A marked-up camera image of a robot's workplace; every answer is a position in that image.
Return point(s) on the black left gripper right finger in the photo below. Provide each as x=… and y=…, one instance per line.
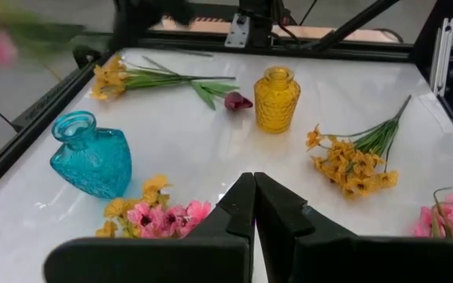
x=368, y=259

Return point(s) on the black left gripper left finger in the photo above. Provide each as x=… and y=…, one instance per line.
x=152, y=259

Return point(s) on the yellow artificial flower bunch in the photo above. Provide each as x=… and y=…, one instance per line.
x=110, y=78
x=153, y=186
x=352, y=165

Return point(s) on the red artificial tulip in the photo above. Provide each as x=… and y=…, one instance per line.
x=236, y=102

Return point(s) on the yellow glass vase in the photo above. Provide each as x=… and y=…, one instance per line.
x=275, y=102

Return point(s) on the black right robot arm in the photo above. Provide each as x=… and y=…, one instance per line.
x=258, y=23

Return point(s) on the blue glass vase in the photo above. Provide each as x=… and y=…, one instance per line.
x=93, y=165

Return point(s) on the tan wooden board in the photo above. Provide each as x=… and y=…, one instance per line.
x=309, y=33

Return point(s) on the black table frame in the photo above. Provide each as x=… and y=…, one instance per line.
x=53, y=98

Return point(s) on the silver metal bracket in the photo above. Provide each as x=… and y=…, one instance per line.
x=237, y=33
x=443, y=55

